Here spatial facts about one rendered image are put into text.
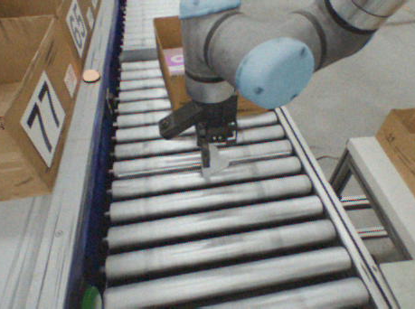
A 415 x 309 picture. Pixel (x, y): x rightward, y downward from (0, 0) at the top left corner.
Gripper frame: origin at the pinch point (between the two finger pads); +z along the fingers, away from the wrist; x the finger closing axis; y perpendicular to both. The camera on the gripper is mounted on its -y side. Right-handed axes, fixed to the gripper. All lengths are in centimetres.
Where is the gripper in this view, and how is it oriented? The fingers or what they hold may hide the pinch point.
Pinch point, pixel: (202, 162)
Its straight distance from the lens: 67.2
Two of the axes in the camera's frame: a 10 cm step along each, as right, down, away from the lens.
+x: -1.8, -7.2, 6.8
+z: 0.0, 6.9, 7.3
